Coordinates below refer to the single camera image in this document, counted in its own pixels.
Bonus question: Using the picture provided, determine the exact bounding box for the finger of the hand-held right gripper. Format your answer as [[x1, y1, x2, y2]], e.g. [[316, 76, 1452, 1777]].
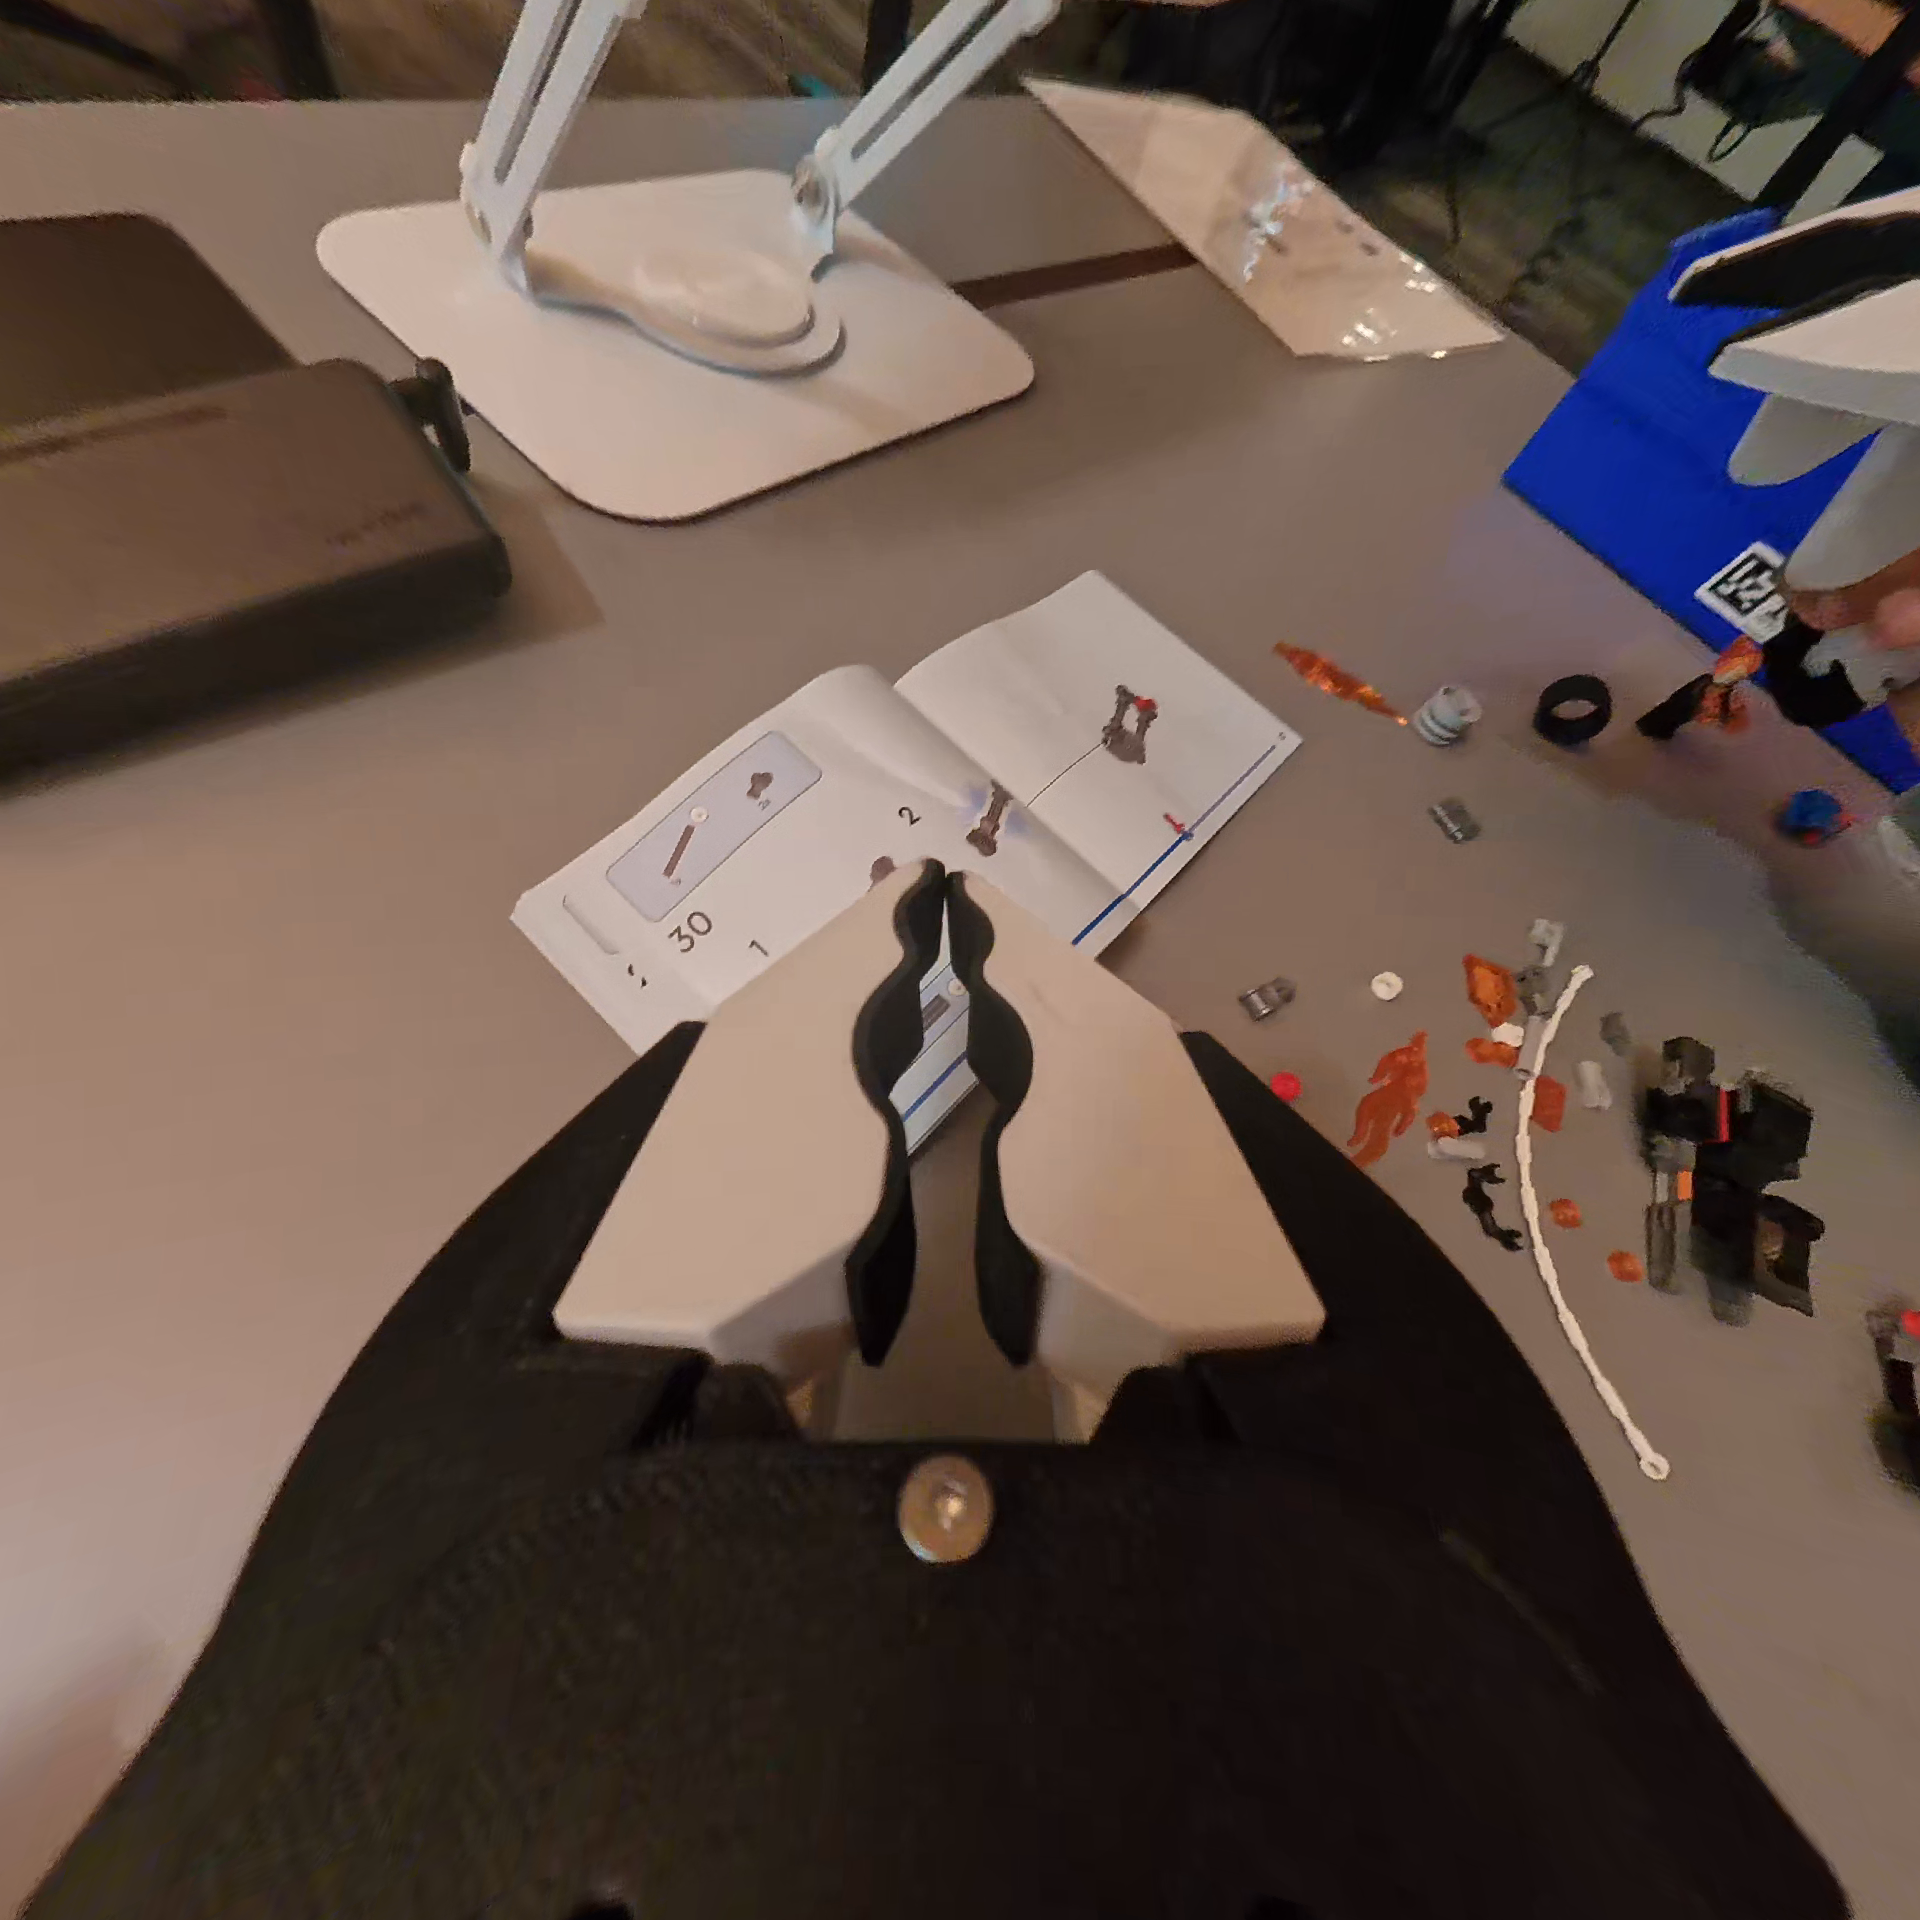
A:
[[1707, 276, 1920, 489], [1669, 191, 1920, 311]]

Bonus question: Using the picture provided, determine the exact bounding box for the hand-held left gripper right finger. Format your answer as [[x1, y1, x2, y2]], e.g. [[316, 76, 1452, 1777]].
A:
[[948, 866, 1331, 1442]]

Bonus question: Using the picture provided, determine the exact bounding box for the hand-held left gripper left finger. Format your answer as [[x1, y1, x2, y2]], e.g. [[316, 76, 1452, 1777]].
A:
[[552, 858, 951, 1373]]

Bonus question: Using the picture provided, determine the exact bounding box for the lego instruction booklet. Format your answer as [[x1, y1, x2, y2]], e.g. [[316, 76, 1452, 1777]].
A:
[[510, 570, 1305, 1153]]

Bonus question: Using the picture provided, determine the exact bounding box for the wide orange lego flame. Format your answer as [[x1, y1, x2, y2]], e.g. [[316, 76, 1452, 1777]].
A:
[[1345, 1025, 1432, 1168]]

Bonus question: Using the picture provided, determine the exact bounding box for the black orange lego figure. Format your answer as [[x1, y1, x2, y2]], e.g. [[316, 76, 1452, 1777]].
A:
[[1635, 635, 1761, 739]]

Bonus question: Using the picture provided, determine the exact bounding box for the pile of small lego pieces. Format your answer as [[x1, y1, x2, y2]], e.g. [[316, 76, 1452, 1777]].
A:
[[1425, 917, 1652, 1284]]

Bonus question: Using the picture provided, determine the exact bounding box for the long orange lego flame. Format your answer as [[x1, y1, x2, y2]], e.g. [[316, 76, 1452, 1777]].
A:
[[1273, 640, 1413, 726]]

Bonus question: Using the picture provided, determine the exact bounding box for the black lego build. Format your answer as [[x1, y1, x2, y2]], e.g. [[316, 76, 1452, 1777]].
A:
[[1635, 1033, 1828, 1325]]

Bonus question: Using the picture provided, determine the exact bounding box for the small dark lego build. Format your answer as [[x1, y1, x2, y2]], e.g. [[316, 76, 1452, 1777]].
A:
[[1865, 1302, 1920, 1470]]

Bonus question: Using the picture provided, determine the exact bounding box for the person's right hand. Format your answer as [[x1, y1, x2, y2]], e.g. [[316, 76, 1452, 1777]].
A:
[[1793, 546, 1920, 670]]

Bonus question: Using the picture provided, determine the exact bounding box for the blue plastic bin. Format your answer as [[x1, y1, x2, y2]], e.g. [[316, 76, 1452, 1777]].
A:
[[1503, 209, 1920, 797]]

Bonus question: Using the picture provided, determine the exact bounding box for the clear plastic bag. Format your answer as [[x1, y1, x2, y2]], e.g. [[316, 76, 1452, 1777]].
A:
[[1025, 73, 1507, 362]]

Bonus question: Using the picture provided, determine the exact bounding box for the large black zip case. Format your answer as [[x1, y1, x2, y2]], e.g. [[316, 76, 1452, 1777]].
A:
[[0, 355, 516, 786]]

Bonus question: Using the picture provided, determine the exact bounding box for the white lego string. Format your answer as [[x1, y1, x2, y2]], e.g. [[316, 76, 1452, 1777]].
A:
[[1512, 962, 1672, 1481]]

